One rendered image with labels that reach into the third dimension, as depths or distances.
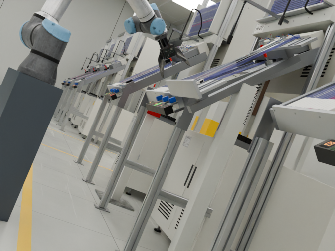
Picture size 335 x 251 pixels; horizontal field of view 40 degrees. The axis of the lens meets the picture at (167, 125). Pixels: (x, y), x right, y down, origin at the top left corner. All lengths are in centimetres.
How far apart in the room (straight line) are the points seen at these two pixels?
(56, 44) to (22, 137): 37
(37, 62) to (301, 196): 135
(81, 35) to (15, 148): 904
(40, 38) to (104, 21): 905
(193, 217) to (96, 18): 934
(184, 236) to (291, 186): 71
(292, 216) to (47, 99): 126
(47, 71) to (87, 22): 903
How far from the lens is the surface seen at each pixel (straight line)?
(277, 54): 226
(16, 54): 1069
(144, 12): 205
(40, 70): 179
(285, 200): 225
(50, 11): 197
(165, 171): 194
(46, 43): 181
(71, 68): 1070
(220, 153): 171
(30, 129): 180
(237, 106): 172
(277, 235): 228
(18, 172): 183
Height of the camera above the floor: 55
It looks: 1 degrees up
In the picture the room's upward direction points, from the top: 23 degrees clockwise
